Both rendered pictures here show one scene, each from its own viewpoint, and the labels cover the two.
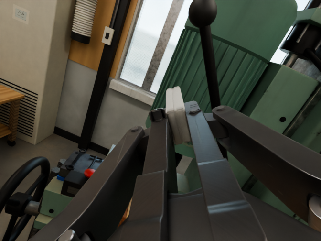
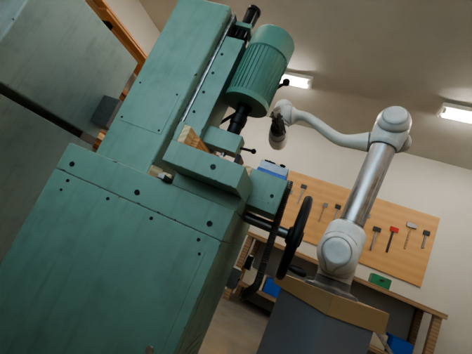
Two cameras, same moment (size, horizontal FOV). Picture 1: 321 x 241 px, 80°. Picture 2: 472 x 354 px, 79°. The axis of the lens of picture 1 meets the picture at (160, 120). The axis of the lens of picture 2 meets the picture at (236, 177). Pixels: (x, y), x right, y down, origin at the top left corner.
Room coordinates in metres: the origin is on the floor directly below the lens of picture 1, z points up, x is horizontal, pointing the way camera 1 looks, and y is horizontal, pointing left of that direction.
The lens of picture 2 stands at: (1.35, 0.39, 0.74)
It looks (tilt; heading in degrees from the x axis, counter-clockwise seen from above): 11 degrees up; 201
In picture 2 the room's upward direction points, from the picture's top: 23 degrees clockwise
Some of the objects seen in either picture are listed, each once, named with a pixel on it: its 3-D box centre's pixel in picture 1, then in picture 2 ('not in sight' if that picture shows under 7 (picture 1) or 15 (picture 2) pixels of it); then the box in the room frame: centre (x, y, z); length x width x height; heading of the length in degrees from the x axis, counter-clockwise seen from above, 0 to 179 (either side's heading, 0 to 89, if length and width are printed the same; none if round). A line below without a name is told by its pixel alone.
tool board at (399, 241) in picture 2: not in sight; (348, 222); (-2.80, 0.53, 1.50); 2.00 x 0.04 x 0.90; 91
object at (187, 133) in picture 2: not in sight; (210, 166); (0.44, -0.07, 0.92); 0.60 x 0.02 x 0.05; 8
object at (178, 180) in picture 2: not in sight; (219, 202); (0.41, 0.00, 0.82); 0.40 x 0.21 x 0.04; 8
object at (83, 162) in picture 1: (82, 171); (272, 172); (0.41, 0.14, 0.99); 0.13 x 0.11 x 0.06; 8
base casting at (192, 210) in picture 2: not in sight; (166, 200); (0.44, -0.18, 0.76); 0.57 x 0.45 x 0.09; 98
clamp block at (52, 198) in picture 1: (79, 189); (264, 190); (0.41, 0.14, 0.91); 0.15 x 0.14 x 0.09; 8
